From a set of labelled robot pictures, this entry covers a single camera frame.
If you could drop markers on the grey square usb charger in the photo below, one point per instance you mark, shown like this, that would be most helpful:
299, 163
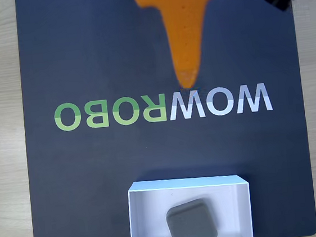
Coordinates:
191, 224

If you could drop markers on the white open cardboard box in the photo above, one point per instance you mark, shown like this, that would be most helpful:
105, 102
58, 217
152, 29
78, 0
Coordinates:
145, 210

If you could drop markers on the dark mat with WOWROBO print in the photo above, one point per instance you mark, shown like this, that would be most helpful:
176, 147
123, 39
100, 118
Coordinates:
84, 61

